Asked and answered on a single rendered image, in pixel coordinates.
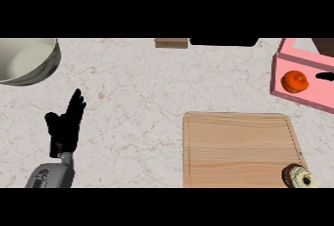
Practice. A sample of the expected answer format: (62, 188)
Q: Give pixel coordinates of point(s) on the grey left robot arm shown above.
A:
(49, 175)

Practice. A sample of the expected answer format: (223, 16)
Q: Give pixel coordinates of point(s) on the pink cardboard box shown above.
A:
(319, 92)

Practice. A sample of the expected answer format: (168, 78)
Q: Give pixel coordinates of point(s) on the pale wooden cutting board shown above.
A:
(236, 147)

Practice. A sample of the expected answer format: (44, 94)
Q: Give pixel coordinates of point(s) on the dark brown wooden object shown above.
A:
(325, 45)

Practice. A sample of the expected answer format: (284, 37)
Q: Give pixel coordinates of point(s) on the brown wooden block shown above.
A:
(171, 43)

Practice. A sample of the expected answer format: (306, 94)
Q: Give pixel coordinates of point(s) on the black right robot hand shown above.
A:
(326, 76)

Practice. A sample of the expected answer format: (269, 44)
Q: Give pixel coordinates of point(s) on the orange round fruit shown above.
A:
(294, 81)

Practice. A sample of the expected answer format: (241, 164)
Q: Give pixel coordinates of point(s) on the grey metal pot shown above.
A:
(25, 60)

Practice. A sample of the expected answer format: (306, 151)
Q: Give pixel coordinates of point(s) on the black appliance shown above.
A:
(223, 41)

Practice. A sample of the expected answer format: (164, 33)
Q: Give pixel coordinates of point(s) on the pale yellow squash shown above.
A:
(300, 176)

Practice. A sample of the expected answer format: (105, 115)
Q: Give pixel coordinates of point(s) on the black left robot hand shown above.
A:
(63, 129)

